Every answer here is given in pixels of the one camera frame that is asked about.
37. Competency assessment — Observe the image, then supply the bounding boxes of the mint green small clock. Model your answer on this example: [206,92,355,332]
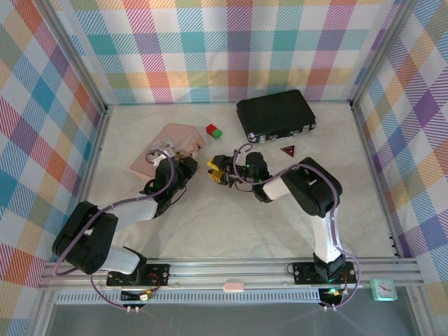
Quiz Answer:
[370,278,398,302]

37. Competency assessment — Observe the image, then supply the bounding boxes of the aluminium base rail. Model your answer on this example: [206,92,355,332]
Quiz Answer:
[37,258,421,290]

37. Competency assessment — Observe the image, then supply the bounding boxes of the pink box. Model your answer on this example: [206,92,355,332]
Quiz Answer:
[129,122,207,182]

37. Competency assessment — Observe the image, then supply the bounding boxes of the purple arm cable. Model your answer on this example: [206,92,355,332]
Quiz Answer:
[52,148,176,311]
[232,142,360,311]

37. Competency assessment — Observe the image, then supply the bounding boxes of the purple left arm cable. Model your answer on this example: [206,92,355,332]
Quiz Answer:
[52,148,176,311]

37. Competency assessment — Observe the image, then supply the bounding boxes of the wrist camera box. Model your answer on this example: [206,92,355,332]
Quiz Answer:
[152,149,176,167]
[223,171,243,189]

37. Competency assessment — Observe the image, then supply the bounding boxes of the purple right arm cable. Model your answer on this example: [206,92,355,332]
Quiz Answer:
[232,142,360,311]

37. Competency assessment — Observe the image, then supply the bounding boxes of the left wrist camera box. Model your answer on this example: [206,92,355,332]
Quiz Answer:
[152,149,176,167]

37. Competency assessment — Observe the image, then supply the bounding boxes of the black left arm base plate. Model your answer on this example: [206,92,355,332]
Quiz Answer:
[106,262,172,288]

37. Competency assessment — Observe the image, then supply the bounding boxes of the black ribbed carrying case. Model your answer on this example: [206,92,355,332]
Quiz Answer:
[236,89,319,144]

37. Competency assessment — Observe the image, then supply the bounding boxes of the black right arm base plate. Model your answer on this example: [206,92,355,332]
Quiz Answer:
[290,261,358,285]

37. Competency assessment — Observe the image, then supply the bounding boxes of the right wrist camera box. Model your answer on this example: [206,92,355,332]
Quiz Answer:
[223,171,243,189]

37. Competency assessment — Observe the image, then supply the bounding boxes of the aluminium cage frame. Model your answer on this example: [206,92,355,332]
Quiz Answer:
[29,0,448,336]

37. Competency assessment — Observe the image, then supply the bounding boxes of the grey slotted cable duct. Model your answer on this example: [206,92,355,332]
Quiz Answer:
[55,288,323,305]

